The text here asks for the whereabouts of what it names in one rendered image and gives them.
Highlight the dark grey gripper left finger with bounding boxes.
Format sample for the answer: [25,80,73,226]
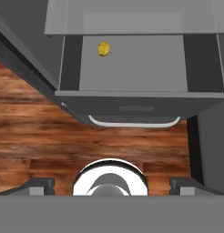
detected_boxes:
[0,177,56,197]

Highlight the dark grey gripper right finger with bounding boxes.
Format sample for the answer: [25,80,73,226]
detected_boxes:
[169,177,224,197]

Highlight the grey fridge drawer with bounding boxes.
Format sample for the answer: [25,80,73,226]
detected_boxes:
[55,34,224,126]

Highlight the dark grey fridge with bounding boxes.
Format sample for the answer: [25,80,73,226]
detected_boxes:
[0,0,224,195]

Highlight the grey fridge shelf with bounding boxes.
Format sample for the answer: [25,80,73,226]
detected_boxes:
[44,0,224,37]

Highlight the white and black round object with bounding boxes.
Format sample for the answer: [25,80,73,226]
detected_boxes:
[72,157,148,197]

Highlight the yellow lemon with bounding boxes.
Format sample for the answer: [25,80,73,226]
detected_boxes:
[97,41,111,57]

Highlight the white drawer handle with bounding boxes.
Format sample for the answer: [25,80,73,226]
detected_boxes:
[87,115,181,129]

